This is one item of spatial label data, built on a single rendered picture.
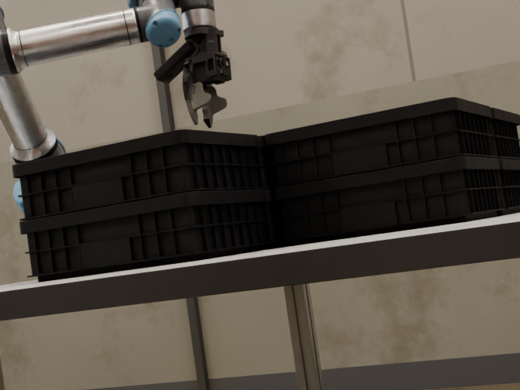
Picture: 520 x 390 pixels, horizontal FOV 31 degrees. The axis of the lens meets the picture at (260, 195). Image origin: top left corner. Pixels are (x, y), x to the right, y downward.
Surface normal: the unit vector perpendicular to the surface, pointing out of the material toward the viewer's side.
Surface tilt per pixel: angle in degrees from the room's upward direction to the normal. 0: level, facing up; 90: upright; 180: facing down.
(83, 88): 90
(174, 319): 90
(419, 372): 90
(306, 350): 90
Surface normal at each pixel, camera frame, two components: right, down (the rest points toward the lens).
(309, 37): -0.37, 0.00
